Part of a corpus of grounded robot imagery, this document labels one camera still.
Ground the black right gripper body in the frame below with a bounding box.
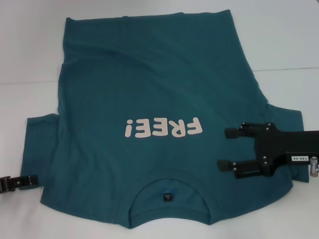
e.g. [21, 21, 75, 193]
[254, 123, 319, 175]

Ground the teal T-shirt with FREE print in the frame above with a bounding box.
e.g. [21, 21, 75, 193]
[23, 9, 310, 224]

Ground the silver right arm cable connector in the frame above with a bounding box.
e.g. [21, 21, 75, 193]
[303, 156, 319, 179]

